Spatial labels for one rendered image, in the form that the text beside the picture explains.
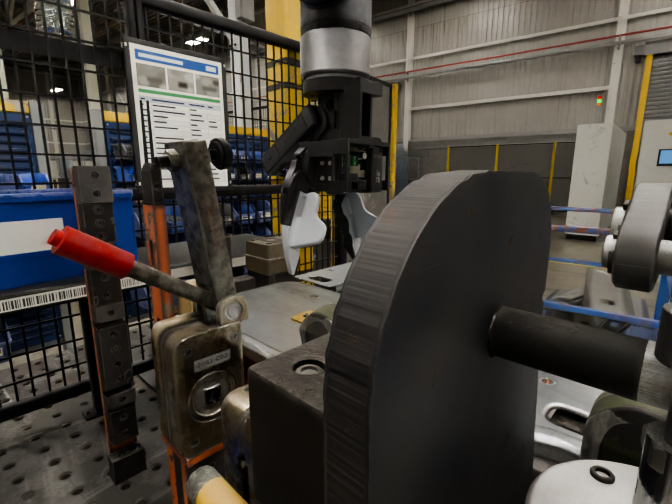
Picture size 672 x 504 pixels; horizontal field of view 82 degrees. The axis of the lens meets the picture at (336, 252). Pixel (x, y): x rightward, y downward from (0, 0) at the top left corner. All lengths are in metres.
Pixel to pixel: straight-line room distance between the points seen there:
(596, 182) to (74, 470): 7.88
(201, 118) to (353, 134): 0.64
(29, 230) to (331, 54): 0.49
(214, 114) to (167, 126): 0.12
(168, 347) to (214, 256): 0.09
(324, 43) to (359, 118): 0.08
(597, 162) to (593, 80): 6.77
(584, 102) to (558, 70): 1.28
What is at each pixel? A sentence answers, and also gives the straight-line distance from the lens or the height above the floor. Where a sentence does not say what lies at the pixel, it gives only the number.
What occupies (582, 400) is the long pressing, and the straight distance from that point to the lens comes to 0.41.
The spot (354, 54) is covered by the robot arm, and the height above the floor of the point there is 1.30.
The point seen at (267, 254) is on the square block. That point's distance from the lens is 0.72.
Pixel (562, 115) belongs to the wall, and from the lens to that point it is 14.53.
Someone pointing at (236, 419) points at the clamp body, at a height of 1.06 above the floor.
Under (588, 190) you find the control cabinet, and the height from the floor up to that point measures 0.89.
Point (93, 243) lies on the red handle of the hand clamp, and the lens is 0.34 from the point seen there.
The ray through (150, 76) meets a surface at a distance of 0.96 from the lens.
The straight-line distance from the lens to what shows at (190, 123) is 0.98.
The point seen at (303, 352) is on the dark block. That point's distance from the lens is 0.16.
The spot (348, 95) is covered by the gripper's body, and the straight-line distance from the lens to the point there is 0.42.
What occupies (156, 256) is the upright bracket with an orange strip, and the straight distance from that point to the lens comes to 0.46.
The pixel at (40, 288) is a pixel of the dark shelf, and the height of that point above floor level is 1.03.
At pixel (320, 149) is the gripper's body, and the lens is 0.41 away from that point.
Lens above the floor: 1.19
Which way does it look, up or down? 12 degrees down
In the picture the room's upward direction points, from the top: straight up
